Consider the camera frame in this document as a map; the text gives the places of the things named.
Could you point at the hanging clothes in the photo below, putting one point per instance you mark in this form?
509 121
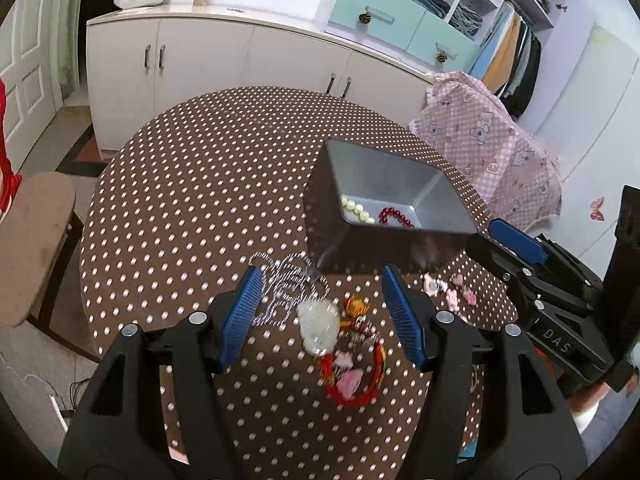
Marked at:
520 65

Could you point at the brown padded stool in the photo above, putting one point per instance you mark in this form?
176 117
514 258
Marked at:
35 240

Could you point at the orange bead charm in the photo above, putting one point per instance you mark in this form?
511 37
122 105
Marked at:
356 306

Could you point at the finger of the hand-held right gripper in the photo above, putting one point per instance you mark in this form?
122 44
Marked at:
515 240
492 255

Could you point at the white door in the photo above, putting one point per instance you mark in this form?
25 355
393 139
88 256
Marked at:
25 60

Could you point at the dark metal box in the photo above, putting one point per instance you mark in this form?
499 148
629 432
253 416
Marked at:
390 180

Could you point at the red cloth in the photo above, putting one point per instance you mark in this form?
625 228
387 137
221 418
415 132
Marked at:
6 160

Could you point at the pinecone drawer knob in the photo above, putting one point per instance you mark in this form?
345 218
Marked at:
441 57
365 18

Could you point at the white cabinet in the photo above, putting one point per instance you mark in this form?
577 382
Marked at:
200 55

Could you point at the folded jeans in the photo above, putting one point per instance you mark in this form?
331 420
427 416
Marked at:
430 0
467 20

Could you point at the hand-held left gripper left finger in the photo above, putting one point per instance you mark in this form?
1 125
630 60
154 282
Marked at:
242 310

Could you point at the pink butterfly wall sticker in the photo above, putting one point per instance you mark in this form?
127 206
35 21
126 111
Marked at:
597 209

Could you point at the brown polka dot tablecloth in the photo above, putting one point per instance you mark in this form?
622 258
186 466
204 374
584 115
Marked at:
200 185

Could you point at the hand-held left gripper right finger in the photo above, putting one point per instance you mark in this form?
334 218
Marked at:
400 310

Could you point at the teal drawer unit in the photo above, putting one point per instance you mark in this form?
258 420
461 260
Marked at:
400 25

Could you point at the pink charm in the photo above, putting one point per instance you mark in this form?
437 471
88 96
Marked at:
344 358
350 382

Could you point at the pink flower hair clip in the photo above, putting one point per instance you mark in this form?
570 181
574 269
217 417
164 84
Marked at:
457 279
452 298
470 295
434 285

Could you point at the white power strip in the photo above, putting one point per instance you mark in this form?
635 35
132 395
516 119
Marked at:
59 410

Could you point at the pink printed cloth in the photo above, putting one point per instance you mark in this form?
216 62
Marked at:
480 140

